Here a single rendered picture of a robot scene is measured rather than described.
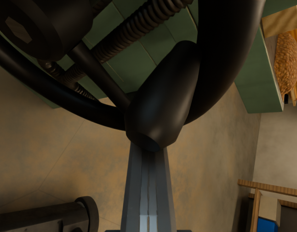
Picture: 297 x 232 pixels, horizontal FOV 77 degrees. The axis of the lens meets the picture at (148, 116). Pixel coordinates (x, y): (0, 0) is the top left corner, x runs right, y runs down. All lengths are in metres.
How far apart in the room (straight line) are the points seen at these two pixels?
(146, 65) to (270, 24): 0.22
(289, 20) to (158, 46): 0.19
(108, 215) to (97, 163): 0.32
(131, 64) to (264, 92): 0.26
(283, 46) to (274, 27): 0.09
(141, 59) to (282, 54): 0.25
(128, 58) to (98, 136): 0.75
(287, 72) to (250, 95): 0.06
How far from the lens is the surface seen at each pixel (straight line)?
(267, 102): 0.40
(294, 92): 3.49
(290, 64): 0.39
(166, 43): 0.35
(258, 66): 0.34
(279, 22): 0.32
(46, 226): 0.88
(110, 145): 1.16
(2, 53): 0.28
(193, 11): 0.20
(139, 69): 0.42
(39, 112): 1.00
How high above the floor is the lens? 0.96
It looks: 44 degrees down
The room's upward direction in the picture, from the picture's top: 86 degrees clockwise
